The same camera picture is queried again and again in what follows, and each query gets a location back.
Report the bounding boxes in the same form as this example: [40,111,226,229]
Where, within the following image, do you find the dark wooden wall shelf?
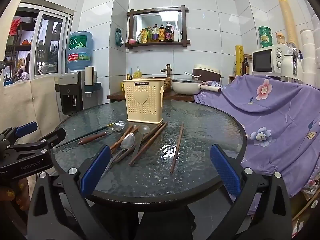
[125,5,189,49]

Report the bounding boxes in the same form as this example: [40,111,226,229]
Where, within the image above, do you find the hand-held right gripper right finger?
[209,144,293,240]

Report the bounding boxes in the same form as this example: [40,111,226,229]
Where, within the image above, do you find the sliding window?
[4,0,75,85]

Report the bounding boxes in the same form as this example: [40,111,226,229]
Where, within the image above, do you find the blue water jug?
[66,31,93,71]

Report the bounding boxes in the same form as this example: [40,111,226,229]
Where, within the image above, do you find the water dispenser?
[58,70,87,116]

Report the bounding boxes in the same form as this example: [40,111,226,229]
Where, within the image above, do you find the stack of green tubs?
[258,26,273,48]

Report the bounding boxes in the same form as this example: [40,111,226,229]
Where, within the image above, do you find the purple floral cloth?
[194,74,320,215]

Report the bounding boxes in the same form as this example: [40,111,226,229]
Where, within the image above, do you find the dark soy sauce bottle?
[165,22,174,42]

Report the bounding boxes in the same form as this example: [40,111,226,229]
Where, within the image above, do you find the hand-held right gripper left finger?
[27,144,118,240]

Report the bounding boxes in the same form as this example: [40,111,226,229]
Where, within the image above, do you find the thin dark chopstick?
[55,126,114,148]

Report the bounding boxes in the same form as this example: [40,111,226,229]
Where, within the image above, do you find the white cup dispenser tube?
[84,66,95,93]

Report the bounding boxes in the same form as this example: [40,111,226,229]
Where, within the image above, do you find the wood-handled metal spoon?
[78,121,126,145]

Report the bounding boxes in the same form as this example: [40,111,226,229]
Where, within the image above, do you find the cream pot with lid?
[171,78,222,96]

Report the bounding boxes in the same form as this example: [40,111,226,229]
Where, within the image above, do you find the cream plastic utensil holder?
[122,79,165,124]

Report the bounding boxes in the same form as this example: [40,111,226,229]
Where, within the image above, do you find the white electric kettle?
[280,46,304,84]

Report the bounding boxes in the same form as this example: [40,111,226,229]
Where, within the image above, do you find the tall stack of yellow cups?
[276,0,298,48]

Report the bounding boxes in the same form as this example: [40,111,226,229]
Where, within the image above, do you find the wicker basket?
[142,77,172,92]

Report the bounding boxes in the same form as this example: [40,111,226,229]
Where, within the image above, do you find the yellow roll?
[235,45,244,77]

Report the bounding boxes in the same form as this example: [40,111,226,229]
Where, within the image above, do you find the stacks of white cups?
[299,12,320,86]

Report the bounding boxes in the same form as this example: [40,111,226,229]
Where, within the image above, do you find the green packet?
[115,27,125,47]

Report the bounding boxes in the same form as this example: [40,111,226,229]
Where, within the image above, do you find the red flower decoration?
[10,17,23,37]

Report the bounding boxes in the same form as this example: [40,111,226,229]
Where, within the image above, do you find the person's left hand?
[0,176,32,207]

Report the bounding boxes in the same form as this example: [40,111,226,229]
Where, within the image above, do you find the orange lid jar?
[276,32,287,46]

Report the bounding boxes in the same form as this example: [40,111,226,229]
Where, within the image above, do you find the bamboo style faucet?
[160,64,173,78]

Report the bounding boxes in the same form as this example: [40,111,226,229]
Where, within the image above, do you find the white microwave oven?
[252,44,293,77]

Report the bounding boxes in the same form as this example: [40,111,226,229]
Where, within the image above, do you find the brown and cream rice cooker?
[192,64,222,81]

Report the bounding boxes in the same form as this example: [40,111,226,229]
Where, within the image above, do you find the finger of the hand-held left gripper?
[10,128,67,155]
[0,121,38,145]

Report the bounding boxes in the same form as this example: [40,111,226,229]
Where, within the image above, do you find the all-metal spoon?
[101,133,135,178]

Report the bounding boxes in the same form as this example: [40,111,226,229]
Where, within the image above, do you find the steel spoon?
[130,125,150,162]

